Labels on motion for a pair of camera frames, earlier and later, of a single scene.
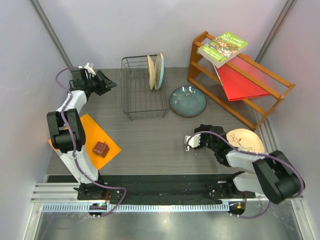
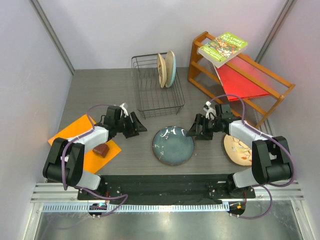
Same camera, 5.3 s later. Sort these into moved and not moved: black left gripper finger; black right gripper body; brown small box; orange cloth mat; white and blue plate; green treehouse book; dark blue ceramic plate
Moved: dark blue ceramic plate; black right gripper body; white and blue plate; black left gripper finger
Not moved: orange cloth mat; green treehouse book; brown small box
